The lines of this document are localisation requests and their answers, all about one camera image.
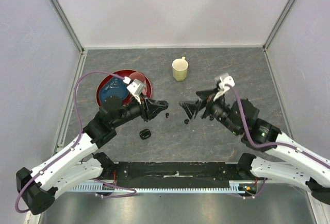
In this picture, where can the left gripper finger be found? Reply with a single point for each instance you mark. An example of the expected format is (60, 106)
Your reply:
(153, 112)
(156, 105)

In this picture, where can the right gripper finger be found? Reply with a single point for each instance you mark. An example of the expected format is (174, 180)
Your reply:
(192, 107)
(207, 94)

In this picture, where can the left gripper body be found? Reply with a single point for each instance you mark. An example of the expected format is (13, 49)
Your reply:
(144, 107)

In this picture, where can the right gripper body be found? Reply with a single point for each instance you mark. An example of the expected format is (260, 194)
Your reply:
(211, 104)

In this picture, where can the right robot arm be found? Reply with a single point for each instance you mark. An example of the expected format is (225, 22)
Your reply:
(304, 169)

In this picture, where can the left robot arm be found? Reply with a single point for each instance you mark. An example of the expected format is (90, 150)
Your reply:
(41, 186)

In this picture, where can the pink glass mug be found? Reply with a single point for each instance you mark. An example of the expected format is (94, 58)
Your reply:
(140, 76)

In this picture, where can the blue teardrop plate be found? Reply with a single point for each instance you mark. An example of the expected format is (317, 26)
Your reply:
(113, 87)

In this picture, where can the yellow ceramic mug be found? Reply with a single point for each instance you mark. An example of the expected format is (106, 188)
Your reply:
(180, 68)

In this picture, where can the red round tray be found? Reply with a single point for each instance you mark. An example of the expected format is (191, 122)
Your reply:
(123, 73)

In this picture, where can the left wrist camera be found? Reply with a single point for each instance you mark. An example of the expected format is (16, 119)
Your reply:
(136, 87)

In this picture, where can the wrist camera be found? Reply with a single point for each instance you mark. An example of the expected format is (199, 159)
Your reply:
(223, 82)
(136, 87)

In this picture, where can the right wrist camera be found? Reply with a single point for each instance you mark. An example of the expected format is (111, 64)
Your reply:
(223, 82)

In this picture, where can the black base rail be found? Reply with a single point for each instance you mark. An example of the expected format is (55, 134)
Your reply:
(179, 175)

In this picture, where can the slotted cable duct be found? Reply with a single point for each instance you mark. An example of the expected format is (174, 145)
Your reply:
(100, 188)

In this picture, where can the right aluminium frame post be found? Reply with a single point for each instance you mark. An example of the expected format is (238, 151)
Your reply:
(278, 24)

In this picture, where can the aluminium frame post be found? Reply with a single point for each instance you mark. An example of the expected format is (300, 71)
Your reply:
(278, 24)
(67, 25)

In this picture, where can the left aluminium frame post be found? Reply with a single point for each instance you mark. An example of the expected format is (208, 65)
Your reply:
(67, 25)

